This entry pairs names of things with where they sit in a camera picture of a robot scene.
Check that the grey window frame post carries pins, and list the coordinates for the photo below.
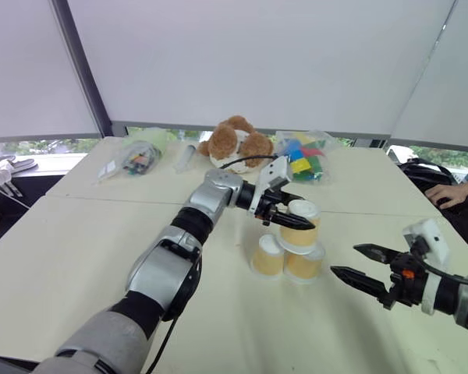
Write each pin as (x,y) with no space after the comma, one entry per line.
(82,66)

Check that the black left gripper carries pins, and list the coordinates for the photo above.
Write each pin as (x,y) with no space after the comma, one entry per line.
(266,204)

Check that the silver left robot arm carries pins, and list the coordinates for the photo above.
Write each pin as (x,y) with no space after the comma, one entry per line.
(167,269)

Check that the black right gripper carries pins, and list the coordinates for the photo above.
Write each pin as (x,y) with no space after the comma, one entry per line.
(407,282)

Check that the clear bag of small parts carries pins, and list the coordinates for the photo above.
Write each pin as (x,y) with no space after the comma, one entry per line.
(134,161)

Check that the bag of coloured blocks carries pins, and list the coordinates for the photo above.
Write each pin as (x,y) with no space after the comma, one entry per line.
(308,159)

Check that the black and white sandals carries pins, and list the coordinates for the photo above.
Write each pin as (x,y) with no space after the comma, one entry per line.
(11,163)

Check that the black bag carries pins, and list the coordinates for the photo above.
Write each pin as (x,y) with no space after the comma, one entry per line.
(421,173)

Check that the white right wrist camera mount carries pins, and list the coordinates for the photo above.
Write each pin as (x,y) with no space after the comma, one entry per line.
(431,239)

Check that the yellow paper cup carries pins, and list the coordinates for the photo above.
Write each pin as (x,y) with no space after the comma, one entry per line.
(267,259)
(302,237)
(304,267)

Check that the pale green plastic bag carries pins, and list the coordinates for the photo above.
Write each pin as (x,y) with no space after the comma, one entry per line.
(156,136)

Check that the clear plastic tube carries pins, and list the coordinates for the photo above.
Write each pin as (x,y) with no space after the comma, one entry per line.
(185,157)

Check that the bystander bare hand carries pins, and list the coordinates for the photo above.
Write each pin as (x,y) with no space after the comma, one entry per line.
(446,194)

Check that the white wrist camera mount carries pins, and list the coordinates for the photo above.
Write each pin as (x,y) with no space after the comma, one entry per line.
(276,171)
(431,239)

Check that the brown and white plush toy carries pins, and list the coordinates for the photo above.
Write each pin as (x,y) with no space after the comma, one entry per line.
(226,142)

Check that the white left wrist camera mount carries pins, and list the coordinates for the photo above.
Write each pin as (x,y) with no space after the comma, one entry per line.
(276,171)

